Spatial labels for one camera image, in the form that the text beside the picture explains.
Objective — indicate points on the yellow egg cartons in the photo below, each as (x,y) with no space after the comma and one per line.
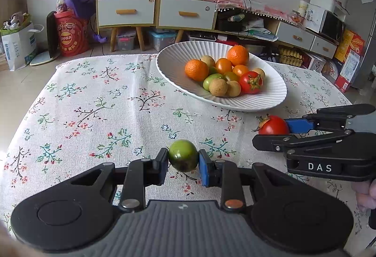
(289,54)

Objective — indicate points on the floral tablecloth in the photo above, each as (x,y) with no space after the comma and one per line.
(102,92)

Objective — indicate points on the long wooden tv cabinet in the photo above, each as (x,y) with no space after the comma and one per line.
(305,37)

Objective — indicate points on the red white cardboard box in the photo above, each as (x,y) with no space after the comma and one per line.
(348,72)

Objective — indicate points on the orange cardboard box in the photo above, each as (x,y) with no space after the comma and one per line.
(351,45)

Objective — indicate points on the white green papers pile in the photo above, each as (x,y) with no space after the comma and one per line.
(258,31)

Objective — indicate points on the white ribbed plate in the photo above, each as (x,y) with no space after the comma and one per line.
(176,69)

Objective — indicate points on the grey refrigerator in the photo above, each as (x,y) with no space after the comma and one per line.
(361,34)

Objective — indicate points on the white patterned box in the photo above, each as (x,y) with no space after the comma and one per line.
(315,63)

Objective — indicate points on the plush toys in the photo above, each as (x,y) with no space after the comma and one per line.
(14,20)

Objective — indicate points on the red tomato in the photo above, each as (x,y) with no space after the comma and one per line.
(250,82)
(273,125)

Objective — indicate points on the light green tomato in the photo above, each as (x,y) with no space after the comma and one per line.
(212,70)
(214,81)

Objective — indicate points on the yellow-green tomato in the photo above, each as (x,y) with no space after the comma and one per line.
(231,76)

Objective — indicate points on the black storage box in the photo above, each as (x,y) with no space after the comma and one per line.
(230,25)

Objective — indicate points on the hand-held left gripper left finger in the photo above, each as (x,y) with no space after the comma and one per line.
(163,167)

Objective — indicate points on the white doodled box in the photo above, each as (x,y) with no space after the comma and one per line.
(312,18)

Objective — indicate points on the low wooden drawer cabinet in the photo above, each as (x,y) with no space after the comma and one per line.
(186,12)

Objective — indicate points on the pink lace-trimmed cloth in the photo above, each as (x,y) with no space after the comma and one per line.
(241,0)

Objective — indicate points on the tall wooden shelf cabinet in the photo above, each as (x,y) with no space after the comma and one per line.
(126,7)

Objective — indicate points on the person's right hand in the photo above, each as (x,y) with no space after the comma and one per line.
(365,195)

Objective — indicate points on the orange cherry tomato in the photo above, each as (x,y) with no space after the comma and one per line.
(240,70)
(223,65)

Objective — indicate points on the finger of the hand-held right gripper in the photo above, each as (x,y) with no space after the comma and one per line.
(299,125)
(270,142)

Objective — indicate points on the microwave oven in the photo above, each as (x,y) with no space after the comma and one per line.
(332,25)

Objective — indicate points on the clear container with oranges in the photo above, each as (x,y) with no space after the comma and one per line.
(296,17)

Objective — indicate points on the red snack bucket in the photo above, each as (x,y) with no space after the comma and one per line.
(72,37)

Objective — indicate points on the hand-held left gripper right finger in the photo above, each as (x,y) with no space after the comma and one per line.
(204,169)

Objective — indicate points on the large tangerine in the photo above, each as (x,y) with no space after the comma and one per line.
(238,55)

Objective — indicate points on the black panel heater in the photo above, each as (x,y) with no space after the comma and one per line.
(52,35)

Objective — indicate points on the small tangerine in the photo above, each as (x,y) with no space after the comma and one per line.
(196,69)

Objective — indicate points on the white paper bag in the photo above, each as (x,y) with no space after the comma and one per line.
(17,45)

